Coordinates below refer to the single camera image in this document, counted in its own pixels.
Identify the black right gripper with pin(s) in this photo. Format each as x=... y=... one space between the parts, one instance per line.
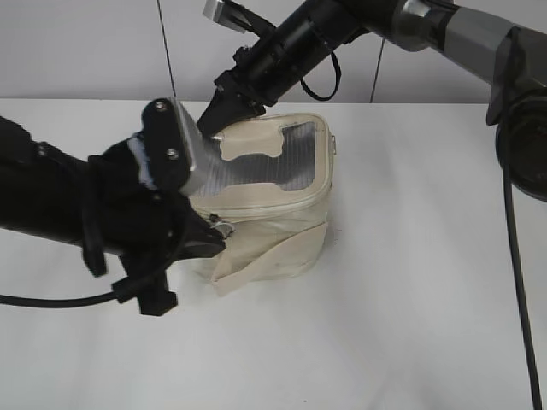
x=280 y=59

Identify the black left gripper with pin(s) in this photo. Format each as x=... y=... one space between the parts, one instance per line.
x=122 y=211

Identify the silver zipper pull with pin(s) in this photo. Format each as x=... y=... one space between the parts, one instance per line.
x=224 y=227

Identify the cream bag with mesh window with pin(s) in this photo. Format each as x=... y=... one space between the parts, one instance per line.
x=271 y=177

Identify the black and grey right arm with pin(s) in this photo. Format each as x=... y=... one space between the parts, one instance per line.
x=510 y=58

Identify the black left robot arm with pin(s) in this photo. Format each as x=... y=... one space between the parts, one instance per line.
x=41 y=197

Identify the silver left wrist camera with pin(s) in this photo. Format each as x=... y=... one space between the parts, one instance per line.
x=174 y=147

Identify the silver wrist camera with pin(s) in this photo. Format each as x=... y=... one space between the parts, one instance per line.
x=174 y=147
x=228 y=14

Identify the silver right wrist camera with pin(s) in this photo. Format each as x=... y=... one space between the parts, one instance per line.
x=228 y=14

